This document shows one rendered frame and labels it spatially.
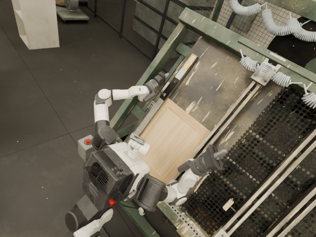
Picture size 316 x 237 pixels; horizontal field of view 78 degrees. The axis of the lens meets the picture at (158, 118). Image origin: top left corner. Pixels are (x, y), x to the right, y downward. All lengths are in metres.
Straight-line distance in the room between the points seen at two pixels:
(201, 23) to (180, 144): 0.90
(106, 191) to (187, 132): 0.76
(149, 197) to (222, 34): 1.15
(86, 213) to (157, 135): 0.74
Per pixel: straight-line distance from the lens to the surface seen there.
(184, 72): 1.57
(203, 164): 1.00
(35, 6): 4.58
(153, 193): 1.04
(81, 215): 1.27
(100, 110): 1.28
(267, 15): 1.89
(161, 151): 1.57
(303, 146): 1.41
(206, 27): 1.60
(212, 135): 1.42
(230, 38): 1.52
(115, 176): 0.97
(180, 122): 1.51
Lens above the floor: 2.26
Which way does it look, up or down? 42 degrees down
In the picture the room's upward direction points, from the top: 19 degrees clockwise
